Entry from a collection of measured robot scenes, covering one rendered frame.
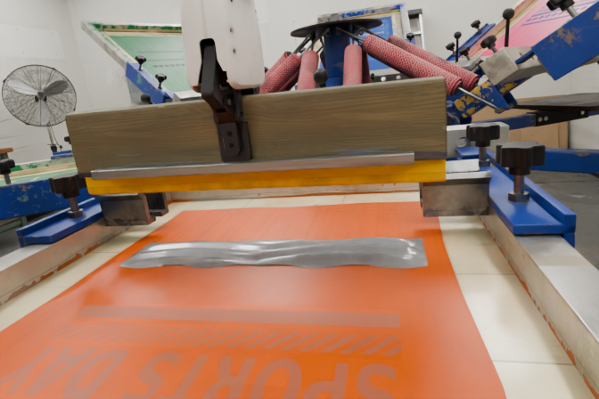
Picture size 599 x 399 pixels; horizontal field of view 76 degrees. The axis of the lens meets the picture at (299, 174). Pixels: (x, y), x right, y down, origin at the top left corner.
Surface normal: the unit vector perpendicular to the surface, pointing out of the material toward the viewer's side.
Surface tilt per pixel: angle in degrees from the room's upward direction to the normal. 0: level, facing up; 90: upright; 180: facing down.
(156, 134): 90
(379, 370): 0
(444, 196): 90
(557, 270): 0
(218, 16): 84
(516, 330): 0
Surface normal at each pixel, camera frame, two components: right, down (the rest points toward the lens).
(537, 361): -0.11, -0.97
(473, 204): -0.22, 0.25
